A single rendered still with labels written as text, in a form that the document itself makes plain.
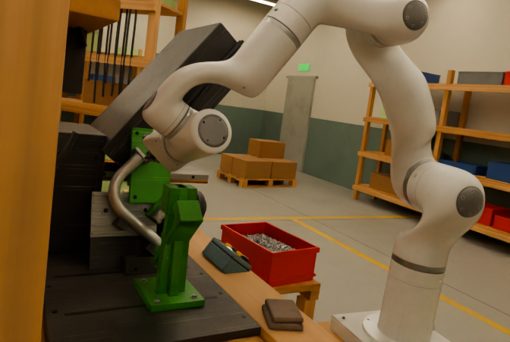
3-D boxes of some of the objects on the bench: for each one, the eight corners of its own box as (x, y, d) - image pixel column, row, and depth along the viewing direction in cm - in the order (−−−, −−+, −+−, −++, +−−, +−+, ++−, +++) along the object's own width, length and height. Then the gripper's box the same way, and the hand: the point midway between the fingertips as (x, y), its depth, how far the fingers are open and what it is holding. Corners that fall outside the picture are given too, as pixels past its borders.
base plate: (133, 205, 192) (133, 199, 191) (260, 335, 98) (261, 326, 97) (23, 205, 170) (24, 199, 170) (52, 371, 76) (53, 360, 76)
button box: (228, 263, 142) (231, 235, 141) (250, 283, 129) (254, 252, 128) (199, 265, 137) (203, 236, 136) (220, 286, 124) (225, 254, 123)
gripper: (143, 127, 89) (118, 142, 104) (191, 182, 93) (159, 189, 108) (168, 105, 93) (140, 123, 108) (213, 158, 97) (180, 168, 112)
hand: (152, 155), depth 106 cm, fingers closed
